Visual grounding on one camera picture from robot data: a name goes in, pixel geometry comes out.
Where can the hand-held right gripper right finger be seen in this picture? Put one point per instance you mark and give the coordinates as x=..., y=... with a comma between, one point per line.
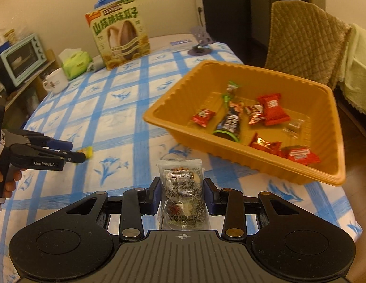
x=209, y=196

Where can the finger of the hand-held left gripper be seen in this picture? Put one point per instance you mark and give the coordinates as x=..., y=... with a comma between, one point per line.
x=76, y=156
x=60, y=144

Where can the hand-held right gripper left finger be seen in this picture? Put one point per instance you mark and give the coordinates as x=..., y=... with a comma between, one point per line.
x=156, y=196

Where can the yellow candy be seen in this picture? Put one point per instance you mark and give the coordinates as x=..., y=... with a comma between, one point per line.
x=88, y=152

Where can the clear sesame snack packet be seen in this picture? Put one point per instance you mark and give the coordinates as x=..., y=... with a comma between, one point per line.
x=183, y=191

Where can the dark red foil candy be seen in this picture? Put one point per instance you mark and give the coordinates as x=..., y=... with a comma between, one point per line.
x=255, y=115

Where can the orange plastic tray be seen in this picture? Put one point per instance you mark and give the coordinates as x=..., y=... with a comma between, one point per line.
x=186, y=100

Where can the person's left hand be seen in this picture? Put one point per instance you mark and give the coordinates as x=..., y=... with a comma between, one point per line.
x=10, y=187

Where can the blue checked tablecloth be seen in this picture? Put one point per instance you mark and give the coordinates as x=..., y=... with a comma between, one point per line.
x=118, y=118

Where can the white mug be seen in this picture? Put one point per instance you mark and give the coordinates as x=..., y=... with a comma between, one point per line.
x=56, y=81

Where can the dark chocolate bar packet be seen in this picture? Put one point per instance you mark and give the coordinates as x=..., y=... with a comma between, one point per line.
x=230, y=122

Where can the small red candy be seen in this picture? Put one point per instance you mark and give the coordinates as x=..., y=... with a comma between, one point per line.
x=203, y=117

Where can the green tissue pack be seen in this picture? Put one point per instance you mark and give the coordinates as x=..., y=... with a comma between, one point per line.
x=75, y=64

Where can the white plastic packet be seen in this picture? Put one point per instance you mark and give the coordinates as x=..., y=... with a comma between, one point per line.
x=96, y=64

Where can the light blue toaster oven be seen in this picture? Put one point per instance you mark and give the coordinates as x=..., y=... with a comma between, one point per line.
x=20, y=59

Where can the green wrapped candy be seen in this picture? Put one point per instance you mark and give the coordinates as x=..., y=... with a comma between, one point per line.
x=228, y=98

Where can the red packet with white label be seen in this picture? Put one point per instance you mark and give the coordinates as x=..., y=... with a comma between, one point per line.
x=301, y=154

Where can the red pillow candy packet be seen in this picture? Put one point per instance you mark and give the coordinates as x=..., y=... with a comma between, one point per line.
x=273, y=109

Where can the clear wrapped candy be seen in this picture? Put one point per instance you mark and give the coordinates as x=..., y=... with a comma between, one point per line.
x=295, y=127

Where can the green sunflower seed box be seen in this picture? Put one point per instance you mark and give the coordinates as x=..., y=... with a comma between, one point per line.
x=121, y=35

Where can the grey phone stand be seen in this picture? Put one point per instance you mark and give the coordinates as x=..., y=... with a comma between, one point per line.
x=200, y=50

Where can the small blue white box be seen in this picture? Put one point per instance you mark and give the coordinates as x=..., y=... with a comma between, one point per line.
x=181, y=44

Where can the chair with quilted cover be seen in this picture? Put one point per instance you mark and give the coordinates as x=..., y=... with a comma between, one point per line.
x=304, y=44

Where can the black cabinet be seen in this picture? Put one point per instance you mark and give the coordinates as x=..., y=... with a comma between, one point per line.
x=227, y=8

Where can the sofa with green cover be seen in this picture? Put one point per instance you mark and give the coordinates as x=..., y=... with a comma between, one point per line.
x=358, y=70

